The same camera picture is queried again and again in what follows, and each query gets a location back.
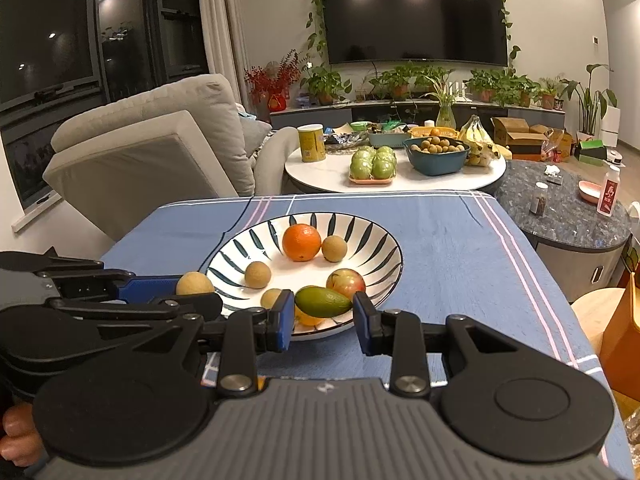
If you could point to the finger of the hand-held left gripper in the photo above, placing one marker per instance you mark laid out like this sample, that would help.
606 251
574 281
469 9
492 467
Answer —
150 285
200 305

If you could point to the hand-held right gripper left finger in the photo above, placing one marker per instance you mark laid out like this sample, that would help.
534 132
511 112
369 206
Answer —
286 320

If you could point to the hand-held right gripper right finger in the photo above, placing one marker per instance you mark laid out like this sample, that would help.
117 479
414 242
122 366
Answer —
361 325

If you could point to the green oval fruit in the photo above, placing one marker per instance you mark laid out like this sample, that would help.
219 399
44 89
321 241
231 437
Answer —
322 301

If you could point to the large red apple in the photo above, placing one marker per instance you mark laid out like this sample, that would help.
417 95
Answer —
346 282

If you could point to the orange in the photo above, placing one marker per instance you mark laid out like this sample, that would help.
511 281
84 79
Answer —
301 242

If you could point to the white bowl with dark stripes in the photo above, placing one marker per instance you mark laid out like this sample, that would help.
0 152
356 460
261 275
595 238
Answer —
350 230

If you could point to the person's left hand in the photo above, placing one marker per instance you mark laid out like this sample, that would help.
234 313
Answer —
20 445

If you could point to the blue striped tablecloth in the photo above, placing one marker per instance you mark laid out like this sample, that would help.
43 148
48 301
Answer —
450 260

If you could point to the beige fabric sofa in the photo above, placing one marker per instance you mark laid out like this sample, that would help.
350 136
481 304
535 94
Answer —
140 160

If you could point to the white round coffee table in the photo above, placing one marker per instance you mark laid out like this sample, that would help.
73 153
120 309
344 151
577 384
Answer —
330 175

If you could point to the pack of green apples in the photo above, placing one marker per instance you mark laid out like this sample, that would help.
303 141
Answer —
372 165

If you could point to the teal blue bowl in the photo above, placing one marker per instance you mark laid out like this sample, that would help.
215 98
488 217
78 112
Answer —
435 162

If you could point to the grey sofa pillow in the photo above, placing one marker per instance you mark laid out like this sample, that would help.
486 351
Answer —
255 135

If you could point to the yellow canister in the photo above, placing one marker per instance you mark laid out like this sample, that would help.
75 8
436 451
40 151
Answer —
311 142

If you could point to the teal plastic basket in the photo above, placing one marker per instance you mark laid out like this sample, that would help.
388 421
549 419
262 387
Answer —
387 141

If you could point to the pile of snack wrappers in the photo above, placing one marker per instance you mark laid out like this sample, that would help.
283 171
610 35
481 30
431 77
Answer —
340 139

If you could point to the pile of small longans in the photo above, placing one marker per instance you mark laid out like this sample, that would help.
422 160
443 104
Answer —
435 146

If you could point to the green bowl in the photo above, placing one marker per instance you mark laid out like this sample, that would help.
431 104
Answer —
360 126

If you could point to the orange plastic basket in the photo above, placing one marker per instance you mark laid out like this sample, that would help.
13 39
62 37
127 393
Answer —
417 133

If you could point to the grey television cabinet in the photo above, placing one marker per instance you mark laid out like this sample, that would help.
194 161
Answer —
325 112

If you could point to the small spice jar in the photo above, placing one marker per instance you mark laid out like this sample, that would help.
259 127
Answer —
539 202

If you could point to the bunch of bananas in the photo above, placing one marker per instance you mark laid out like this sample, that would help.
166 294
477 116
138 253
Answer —
475 135

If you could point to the glass vase with green plant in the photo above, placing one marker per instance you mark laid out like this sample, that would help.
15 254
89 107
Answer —
445 117

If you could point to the dark marble round table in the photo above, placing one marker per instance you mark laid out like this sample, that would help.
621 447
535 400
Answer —
565 220

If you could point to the round wooden stool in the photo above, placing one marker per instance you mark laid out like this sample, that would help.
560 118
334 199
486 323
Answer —
592 320

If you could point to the red berry plant red pot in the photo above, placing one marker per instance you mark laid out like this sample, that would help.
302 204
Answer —
272 80

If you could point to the green potted plant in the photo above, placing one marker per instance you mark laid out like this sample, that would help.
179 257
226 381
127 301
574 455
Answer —
520 87
325 82
482 82
397 80
549 92

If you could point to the grey remote control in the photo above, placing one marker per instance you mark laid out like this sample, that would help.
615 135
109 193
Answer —
555 180

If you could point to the white tissue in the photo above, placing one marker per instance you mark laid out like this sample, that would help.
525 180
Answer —
551 170

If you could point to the open cardboard box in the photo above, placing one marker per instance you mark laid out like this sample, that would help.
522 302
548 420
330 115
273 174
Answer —
520 137

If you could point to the white router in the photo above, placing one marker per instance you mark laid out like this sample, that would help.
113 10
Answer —
460 91

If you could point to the orange storage case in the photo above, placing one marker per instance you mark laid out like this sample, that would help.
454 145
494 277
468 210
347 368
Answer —
622 330

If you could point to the pink dish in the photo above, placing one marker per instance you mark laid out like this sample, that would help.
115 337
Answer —
589 191

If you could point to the clear plastic snack bag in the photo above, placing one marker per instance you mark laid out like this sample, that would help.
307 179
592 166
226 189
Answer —
557 145

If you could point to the black framed window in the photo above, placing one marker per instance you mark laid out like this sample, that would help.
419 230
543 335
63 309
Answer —
50 35

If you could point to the light curtain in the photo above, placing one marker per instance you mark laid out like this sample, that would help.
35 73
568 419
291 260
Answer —
225 20

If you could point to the white bottle red label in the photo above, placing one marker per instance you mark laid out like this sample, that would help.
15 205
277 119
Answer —
607 197

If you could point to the green box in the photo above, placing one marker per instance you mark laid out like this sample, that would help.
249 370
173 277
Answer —
590 150

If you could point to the white robot vacuum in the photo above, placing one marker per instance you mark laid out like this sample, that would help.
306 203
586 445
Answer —
612 159

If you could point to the tall leafy floor plant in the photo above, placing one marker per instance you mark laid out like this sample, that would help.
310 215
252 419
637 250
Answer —
590 105

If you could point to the white tall appliance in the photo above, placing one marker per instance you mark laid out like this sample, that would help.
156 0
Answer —
611 127

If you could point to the black wall television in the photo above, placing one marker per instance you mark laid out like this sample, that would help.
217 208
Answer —
415 15

